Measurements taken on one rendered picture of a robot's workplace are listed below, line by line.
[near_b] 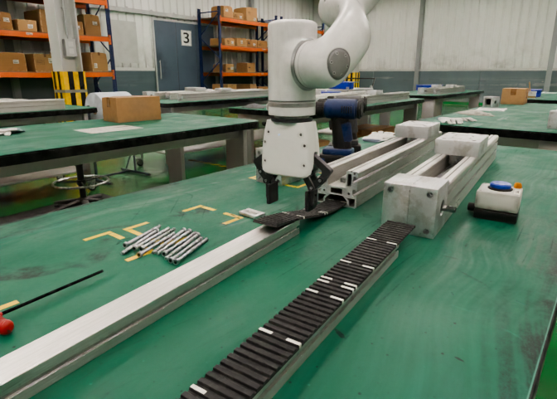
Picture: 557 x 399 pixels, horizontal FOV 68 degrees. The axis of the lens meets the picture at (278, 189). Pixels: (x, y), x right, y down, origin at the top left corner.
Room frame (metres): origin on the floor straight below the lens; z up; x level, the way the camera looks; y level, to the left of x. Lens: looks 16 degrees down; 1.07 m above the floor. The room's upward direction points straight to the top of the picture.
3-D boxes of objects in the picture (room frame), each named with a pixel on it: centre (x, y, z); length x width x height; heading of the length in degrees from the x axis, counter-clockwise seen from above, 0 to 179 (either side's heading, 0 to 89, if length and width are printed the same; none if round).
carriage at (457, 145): (1.15, -0.51, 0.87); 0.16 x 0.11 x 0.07; 147
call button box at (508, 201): (0.85, -0.46, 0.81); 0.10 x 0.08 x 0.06; 57
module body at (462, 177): (1.15, -0.51, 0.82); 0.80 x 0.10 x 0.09; 147
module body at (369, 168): (1.25, -0.35, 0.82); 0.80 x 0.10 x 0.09; 147
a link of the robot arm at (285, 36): (0.75, -0.03, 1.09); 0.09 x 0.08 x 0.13; 38
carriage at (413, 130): (1.46, -0.49, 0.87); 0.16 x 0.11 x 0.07; 147
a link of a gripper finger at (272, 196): (0.78, 0.02, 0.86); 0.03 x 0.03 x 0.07; 57
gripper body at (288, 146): (0.75, -0.02, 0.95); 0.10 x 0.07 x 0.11; 57
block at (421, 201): (0.77, -0.28, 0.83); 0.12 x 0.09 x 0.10; 57
